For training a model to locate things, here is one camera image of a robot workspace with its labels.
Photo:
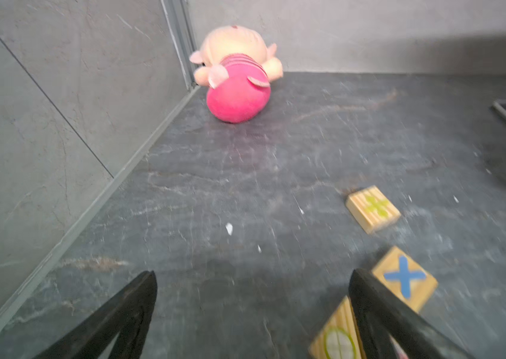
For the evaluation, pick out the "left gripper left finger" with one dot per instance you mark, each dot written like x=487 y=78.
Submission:
x=122 y=321

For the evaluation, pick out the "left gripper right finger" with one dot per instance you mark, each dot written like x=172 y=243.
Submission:
x=381 y=317

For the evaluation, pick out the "wooden block far left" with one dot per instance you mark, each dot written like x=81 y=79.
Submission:
x=405 y=278

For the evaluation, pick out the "wooden picture block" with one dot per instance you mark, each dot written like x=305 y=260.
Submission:
x=339 y=337

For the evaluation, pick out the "wooden plus sign block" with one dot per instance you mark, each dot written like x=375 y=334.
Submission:
x=372 y=210

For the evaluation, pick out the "pink plush doll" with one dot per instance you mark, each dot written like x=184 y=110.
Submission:
x=237 y=67

